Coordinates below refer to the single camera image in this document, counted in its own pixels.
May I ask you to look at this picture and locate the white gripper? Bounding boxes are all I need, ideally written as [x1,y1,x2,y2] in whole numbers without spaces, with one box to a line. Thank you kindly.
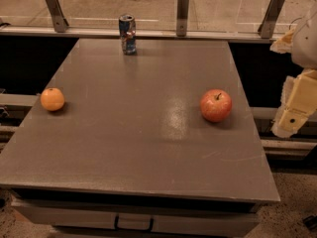
[269,2,317,138]

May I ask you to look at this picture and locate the red apple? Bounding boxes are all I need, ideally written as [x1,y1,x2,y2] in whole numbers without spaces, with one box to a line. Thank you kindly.
[200,89,232,123]

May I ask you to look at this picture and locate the blue soda can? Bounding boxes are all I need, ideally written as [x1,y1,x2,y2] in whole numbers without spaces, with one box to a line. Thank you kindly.
[119,14,137,55]

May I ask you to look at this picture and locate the orange fruit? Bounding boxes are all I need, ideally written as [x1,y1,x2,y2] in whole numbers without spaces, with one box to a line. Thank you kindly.
[40,88,65,111]

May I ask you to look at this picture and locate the right metal rail bracket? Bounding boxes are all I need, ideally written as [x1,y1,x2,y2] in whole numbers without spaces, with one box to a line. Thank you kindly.
[258,0,285,39]

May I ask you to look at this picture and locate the metal rail bracket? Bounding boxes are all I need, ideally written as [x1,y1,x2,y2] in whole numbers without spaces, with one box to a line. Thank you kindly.
[176,0,189,37]
[258,0,285,39]
[45,0,69,33]

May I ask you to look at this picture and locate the middle metal rail bracket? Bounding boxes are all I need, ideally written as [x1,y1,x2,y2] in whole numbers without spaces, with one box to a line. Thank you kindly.
[176,0,189,37]

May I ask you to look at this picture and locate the left metal rail bracket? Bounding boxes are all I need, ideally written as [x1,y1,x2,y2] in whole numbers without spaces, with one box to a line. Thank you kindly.
[45,0,69,33]

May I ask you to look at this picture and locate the grey drawer with handle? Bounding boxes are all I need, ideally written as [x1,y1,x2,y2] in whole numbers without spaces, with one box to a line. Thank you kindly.
[12,198,259,238]

